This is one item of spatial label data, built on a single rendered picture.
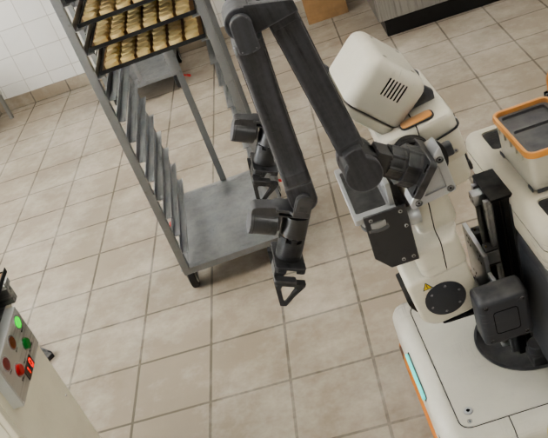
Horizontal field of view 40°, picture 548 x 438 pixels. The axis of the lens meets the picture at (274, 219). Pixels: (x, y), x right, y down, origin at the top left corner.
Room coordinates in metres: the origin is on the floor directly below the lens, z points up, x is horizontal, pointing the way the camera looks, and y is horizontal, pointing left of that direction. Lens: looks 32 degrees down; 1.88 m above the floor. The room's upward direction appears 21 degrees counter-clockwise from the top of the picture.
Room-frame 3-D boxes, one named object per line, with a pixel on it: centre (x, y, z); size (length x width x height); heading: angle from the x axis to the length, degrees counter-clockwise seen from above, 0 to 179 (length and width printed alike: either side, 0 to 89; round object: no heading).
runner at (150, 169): (2.93, 0.37, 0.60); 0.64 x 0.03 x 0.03; 177
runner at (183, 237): (2.93, 0.37, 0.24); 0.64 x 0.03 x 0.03; 177
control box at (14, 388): (1.59, 0.75, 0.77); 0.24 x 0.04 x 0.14; 175
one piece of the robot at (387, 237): (1.51, -0.26, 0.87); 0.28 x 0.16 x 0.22; 176
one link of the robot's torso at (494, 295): (1.44, -0.38, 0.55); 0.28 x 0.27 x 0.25; 176
